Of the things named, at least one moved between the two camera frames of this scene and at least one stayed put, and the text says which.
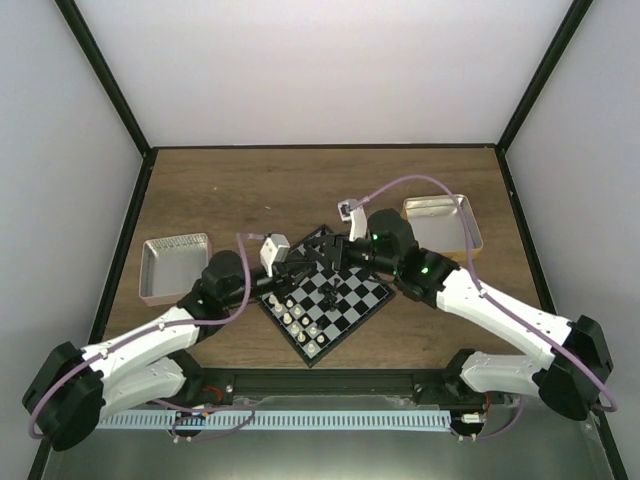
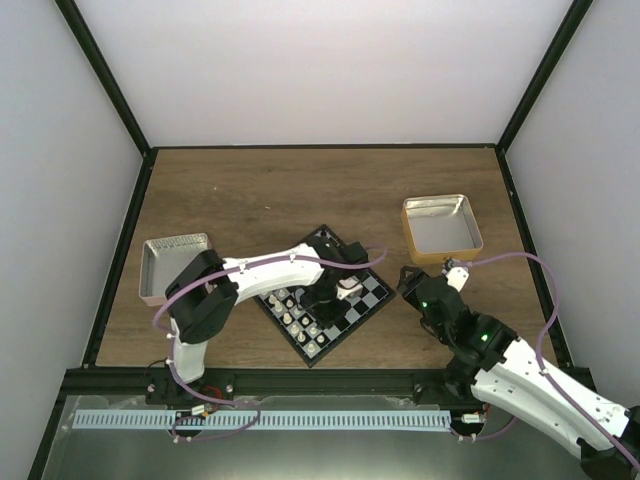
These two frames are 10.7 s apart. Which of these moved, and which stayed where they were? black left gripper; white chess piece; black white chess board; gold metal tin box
Moved: black left gripper
Stayed: gold metal tin box; black white chess board; white chess piece
